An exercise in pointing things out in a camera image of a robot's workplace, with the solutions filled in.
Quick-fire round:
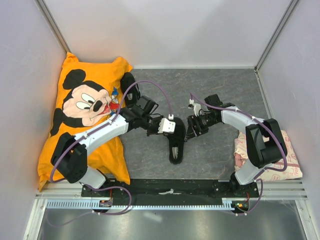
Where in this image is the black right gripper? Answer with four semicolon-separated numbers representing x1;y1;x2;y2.
184;113;219;141

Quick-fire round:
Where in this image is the black canvas sneaker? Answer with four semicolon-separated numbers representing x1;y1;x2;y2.
167;117;186;165

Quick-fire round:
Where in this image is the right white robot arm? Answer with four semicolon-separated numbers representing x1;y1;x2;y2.
185;94;288;197

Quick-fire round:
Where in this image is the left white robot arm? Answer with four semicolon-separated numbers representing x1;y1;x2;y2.
51;96;170;197

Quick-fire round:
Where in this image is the white tape scrap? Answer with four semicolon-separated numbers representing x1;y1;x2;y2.
158;188;181;196

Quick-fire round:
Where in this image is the orange Mickey Mouse pillow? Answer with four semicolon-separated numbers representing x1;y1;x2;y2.
37;52;133;190

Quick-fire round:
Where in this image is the cream pink printed jacket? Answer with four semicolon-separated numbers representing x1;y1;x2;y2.
233;128;303;181

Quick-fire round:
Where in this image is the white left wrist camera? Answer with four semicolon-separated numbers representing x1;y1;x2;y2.
157;114;176;134

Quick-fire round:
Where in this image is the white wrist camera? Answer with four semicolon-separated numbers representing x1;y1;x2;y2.
157;114;176;134
188;99;202;117

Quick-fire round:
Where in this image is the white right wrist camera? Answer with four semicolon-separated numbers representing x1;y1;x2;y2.
188;99;202;117

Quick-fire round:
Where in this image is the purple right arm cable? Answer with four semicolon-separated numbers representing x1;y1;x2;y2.
189;91;288;216

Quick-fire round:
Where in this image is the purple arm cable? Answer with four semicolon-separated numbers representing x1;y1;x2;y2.
189;91;288;216
45;80;175;227

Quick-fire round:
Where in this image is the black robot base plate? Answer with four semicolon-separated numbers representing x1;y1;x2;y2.
81;178;259;202

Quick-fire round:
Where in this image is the grey slotted cable duct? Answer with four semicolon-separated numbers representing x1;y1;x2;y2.
46;199;236;211

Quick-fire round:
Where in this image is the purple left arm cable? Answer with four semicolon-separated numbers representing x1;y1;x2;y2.
45;80;175;227

